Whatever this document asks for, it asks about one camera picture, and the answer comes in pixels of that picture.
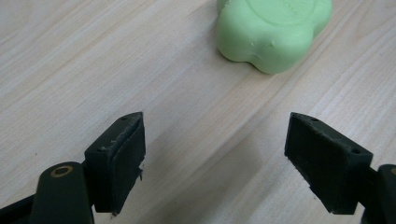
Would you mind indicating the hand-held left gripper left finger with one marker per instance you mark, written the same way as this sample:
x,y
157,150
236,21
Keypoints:
x,y
116,161

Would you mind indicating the green flower-shaped soap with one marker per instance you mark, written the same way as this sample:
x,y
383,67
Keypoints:
x,y
271,34

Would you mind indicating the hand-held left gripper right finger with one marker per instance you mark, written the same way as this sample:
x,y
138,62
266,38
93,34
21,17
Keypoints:
x,y
327,161

